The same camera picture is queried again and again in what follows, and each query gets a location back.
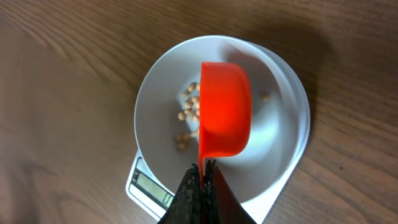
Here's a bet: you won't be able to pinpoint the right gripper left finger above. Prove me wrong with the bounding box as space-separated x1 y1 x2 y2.
158 164 203 224

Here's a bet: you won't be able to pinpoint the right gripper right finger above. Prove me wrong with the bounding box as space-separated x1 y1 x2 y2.
203 160 256 224

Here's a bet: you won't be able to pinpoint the red plastic measuring scoop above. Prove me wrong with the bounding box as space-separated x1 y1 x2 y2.
198 62 252 185

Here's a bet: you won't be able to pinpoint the white digital kitchen scale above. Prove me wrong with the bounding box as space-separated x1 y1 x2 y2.
124 42 312 224

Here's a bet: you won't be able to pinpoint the light grey round bowl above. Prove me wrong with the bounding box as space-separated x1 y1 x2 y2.
133 34 304 205

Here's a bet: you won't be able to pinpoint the soybeans in bowl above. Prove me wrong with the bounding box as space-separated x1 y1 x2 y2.
174 81 270 151

